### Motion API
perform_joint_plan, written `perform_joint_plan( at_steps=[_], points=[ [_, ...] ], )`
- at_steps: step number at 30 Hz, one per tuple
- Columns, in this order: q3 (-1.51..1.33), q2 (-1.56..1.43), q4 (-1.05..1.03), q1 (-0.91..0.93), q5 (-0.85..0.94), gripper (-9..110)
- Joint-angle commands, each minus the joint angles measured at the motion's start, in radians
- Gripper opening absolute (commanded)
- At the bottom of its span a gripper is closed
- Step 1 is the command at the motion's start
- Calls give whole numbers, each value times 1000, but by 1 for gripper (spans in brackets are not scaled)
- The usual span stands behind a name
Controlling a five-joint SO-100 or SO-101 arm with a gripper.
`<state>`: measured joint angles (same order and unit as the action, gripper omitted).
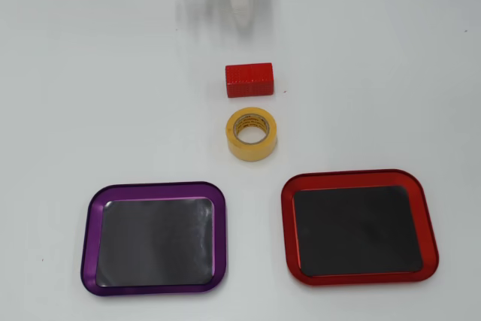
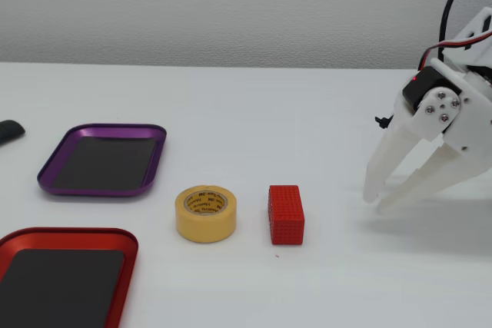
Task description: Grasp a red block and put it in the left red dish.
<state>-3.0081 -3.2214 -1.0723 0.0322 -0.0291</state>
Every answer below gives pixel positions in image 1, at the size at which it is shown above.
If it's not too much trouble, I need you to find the red textured block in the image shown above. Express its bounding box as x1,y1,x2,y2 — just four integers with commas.
224,62,274,99

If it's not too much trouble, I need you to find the red metal tray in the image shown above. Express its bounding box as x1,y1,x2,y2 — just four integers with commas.
280,168,440,287

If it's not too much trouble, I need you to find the purple metal tray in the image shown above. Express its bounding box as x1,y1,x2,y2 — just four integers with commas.
80,181,228,297

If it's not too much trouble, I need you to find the yellow masking tape roll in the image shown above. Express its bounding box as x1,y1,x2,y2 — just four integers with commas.
225,107,278,162

